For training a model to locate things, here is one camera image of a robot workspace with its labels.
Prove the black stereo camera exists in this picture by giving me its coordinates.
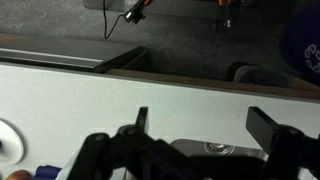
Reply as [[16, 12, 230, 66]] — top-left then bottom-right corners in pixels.
[[123, 0, 148, 25]]

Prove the stainless steel sink basin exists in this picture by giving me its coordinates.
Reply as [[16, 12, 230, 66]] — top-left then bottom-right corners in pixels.
[[169, 138, 269, 163]]

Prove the dark red tumbler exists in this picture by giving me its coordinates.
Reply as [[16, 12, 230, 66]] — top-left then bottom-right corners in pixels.
[[5, 169, 34, 180]]

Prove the dark blue bottle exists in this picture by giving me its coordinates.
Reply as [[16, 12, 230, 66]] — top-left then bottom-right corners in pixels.
[[33, 164, 63, 180]]

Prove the round metal sink drain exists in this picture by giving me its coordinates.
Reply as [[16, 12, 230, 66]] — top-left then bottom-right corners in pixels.
[[203, 142, 236, 156]]

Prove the translucent white plastic jug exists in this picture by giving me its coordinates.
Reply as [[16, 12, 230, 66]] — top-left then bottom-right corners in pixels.
[[0, 119, 25, 167]]

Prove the thin black camera cable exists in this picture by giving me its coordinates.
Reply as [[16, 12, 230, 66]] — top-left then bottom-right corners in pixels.
[[102, 0, 126, 40]]

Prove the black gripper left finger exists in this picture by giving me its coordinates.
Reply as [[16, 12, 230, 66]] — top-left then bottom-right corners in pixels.
[[134, 106, 149, 134]]

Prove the blue recycling bin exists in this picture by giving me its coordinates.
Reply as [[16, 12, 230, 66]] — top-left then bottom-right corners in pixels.
[[279, 0, 320, 86]]

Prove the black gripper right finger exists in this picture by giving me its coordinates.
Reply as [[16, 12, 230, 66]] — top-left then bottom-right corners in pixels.
[[245, 106, 281, 156]]

